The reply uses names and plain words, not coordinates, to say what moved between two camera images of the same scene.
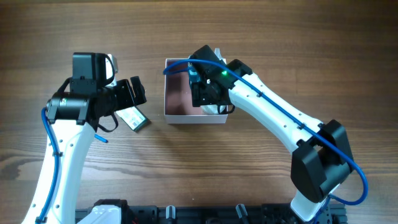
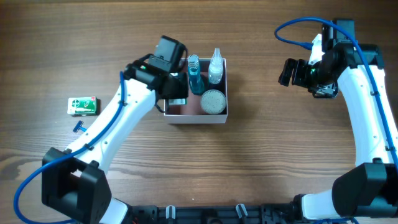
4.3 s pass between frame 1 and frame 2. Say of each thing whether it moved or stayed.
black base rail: stayed
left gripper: moved
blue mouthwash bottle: stayed
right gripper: moved
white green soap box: moved
